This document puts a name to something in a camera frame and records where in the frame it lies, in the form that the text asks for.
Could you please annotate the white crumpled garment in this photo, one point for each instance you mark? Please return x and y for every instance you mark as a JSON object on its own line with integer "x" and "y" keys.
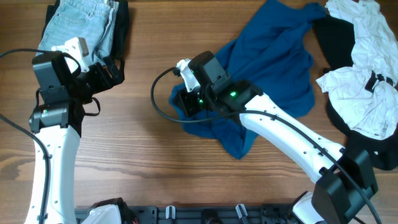
{"x": 364, "y": 94}

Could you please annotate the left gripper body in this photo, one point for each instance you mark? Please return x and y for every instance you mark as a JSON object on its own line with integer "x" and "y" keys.
{"x": 97, "y": 81}

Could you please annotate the black garment on right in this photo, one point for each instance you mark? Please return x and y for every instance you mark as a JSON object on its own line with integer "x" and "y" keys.
{"x": 336, "y": 39}

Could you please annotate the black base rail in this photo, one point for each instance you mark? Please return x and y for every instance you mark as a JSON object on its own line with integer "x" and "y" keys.
{"x": 266, "y": 214}

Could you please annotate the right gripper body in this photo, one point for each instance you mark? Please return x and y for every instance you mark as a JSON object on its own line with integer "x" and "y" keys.
{"x": 189, "y": 101}

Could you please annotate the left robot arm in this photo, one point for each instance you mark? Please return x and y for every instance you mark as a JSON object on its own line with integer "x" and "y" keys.
{"x": 55, "y": 125}

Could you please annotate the black folded garment under jeans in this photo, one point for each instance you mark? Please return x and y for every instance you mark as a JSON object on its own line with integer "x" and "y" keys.
{"x": 122, "y": 28}

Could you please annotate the light blue folded jeans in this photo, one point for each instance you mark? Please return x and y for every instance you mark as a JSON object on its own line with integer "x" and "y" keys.
{"x": 81, "y": 28}

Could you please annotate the dark blue polo shirt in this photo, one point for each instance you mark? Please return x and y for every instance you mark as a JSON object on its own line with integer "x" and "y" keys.
{"x": 269, "y": 52}

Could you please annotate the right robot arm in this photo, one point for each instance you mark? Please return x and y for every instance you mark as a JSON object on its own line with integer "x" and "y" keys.
{"x": 344, "y": 179}

